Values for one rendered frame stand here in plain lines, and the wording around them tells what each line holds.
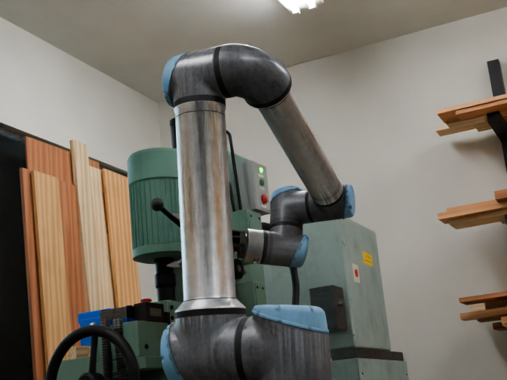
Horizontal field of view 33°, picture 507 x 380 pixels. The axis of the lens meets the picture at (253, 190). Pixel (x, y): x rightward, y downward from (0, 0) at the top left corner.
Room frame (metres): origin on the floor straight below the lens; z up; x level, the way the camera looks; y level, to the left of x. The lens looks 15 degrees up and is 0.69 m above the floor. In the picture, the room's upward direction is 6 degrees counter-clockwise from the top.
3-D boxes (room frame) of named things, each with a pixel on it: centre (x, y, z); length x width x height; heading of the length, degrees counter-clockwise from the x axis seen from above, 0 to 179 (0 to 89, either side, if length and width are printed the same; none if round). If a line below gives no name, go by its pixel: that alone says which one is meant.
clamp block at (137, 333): (2.21, 0.35, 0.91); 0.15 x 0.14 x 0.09; 62
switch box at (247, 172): (2.60, 0.00, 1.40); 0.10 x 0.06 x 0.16; 152
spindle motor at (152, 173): (2.39, 0.27, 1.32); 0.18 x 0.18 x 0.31
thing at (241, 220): (2.51, 0.04, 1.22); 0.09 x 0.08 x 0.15; 152
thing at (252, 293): (2.48, 0.05, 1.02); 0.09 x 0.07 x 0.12; 62
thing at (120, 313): (2.20, 0.35, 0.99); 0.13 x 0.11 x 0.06; 62
